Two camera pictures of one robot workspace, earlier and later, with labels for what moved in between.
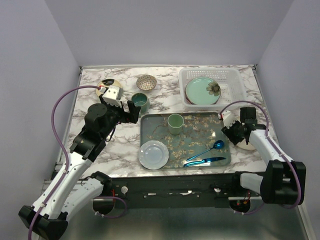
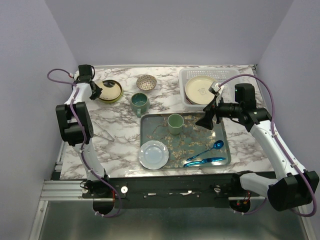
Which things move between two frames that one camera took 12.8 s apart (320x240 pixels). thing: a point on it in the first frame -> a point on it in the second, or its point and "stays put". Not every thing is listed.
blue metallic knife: x=203 y=161 stays put
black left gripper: x=133 y=114 -> x=97 y=93
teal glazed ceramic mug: x=141 y=100 stays put
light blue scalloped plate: x=153 y=155 stays put
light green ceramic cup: x=175 y=122 stays put
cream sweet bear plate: x=243 y=144 -> x=197 y=90
